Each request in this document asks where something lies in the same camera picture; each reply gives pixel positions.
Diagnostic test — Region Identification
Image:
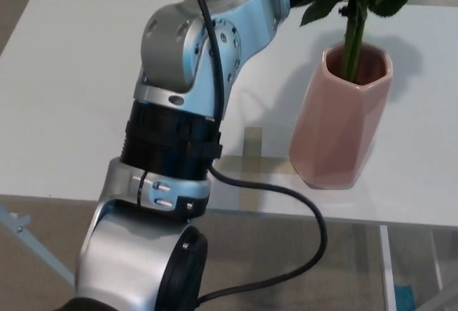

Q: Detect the light blue metal frame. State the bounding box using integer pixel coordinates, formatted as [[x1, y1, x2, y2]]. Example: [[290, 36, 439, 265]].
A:
[[0, 203, 78, 287]]

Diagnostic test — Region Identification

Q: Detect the white metal table leg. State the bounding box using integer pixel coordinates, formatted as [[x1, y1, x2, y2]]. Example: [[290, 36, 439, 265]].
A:
[[379, 225, 397, 311], [431, 230, 445, 311]]

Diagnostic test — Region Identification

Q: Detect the pink artificial rose bouquet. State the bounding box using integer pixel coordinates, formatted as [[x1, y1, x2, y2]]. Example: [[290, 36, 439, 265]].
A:
[[299, 0, 419, 85]]

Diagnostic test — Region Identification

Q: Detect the blue floor tape patch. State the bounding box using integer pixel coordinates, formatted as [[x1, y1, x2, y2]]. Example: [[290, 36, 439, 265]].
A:
[[393, 284, 416, 311]]

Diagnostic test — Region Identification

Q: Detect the pink faceted ceramic vase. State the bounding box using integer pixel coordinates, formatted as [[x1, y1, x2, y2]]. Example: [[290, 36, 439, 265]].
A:
[[288, 45, 394, 191]]

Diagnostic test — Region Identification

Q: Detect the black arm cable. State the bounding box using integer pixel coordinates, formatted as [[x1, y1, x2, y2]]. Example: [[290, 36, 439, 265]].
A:
[[185, 0, 328, 311]]

